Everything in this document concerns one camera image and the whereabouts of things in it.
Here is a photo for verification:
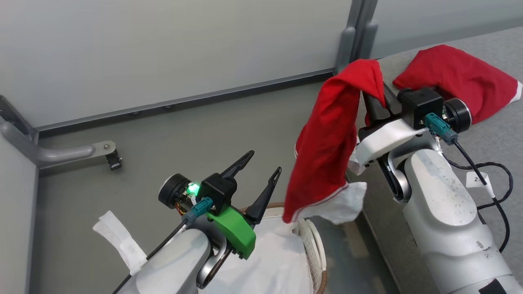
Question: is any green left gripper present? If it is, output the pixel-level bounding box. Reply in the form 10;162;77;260
206;150;282;260

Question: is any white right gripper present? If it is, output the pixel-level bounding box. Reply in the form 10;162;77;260
355;82;429;167

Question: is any red santa hat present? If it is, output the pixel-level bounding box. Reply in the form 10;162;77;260
283;44;523;225

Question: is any black round right gripper motor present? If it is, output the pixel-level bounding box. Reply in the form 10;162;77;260
443;98;473;134

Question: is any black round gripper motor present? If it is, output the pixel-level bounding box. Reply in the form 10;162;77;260
158;173;192;210
443;98;473;134

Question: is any black round left gripper motor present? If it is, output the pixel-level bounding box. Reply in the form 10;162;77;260
158;173;192;210

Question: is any wicker laundry basket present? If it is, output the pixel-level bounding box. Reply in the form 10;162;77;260
241;202;328;294

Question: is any small black caster wheel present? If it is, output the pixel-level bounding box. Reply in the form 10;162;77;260
105;150;123;171

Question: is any grey partition corner post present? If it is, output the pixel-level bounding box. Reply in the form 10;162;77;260
334;0;379;76

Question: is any grey partition bottom rail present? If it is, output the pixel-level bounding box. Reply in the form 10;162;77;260
35;67;338;133

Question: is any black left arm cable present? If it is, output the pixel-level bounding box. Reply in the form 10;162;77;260
112;197;215;294

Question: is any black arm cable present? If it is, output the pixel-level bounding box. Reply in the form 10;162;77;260
423;113;514;254
112;197;215;294

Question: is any white cable label tag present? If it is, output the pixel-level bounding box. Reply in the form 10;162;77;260
465;171;496;199

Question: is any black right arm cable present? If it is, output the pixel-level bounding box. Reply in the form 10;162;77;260
423;113;514;254

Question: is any grey partition foot bracket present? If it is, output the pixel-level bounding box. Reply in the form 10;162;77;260
0;95;117;169

